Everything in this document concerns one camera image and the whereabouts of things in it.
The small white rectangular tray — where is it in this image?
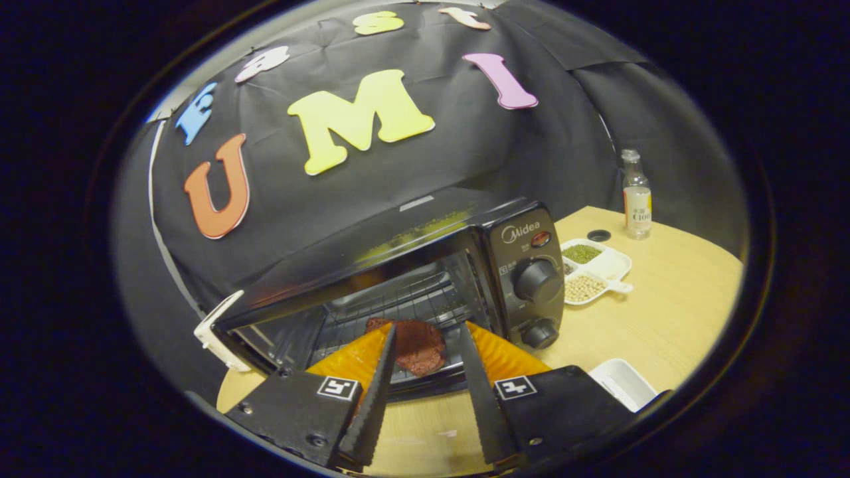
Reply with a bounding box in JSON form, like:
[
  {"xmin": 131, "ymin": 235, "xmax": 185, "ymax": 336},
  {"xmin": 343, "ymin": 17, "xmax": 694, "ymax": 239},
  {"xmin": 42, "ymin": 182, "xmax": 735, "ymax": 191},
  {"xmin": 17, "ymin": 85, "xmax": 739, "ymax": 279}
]
[{"xmin": 588, "ymin": 358, "xmax": 658, "ymax": 412}]

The black toaster oven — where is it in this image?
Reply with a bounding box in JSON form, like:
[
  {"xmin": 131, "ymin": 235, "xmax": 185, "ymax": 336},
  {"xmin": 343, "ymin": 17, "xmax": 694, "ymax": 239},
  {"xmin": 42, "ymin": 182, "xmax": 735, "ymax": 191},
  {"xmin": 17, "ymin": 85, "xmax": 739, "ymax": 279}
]
[{"xmin": 216, "ymin": 187, "xmax": 566, "ymax": 402}]

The clear glass bottle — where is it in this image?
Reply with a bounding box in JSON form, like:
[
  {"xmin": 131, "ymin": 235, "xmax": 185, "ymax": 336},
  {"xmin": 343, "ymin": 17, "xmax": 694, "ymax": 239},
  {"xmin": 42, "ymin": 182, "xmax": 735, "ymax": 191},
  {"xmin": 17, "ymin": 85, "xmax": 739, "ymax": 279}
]
[{"xmin": 622, "ymin": 149, "xmax": 653, "ymax": 240}]

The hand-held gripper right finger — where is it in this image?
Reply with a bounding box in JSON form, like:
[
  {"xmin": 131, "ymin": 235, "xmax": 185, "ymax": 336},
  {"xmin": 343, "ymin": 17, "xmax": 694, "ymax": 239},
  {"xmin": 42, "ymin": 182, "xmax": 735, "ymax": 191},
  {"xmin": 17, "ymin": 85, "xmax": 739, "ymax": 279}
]
[{"xmin": 458, "ymin": 321, "xmax": 639, "ymax": 465}]

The reddish brown meat patty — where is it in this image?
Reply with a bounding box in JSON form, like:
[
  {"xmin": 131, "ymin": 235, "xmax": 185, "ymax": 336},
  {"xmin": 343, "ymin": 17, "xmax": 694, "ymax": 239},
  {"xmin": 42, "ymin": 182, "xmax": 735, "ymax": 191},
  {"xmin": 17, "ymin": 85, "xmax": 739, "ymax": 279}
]
[{"xmin": 365, "ymin": 317, "xmax": 447, "ymax": 378}]

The white bread toaster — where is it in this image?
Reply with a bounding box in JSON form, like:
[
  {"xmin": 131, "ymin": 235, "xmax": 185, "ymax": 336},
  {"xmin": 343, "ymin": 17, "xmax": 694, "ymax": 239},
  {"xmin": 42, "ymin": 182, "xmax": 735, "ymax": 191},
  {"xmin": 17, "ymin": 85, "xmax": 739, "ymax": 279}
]
[{"xmin": 194, "ymin": 290, "xmax": 253, "ymax": 372}]

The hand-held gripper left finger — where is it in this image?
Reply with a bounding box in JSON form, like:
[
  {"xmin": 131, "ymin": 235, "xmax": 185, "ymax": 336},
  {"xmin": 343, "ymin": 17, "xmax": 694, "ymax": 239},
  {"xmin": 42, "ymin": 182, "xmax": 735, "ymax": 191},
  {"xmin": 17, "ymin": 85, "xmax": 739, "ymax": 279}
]
[{"xmin": 224, "ymin": 323, "xmax": 399, "ymax": 471}]

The white divided dish with beans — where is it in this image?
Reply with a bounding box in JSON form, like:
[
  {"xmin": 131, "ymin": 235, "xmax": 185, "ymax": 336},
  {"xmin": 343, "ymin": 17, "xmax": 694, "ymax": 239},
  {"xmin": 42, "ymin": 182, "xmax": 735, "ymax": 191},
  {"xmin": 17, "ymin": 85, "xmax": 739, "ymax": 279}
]
[{"xmin": 561, "ymin": 238, "xmax": 634, "ymax": 306}]

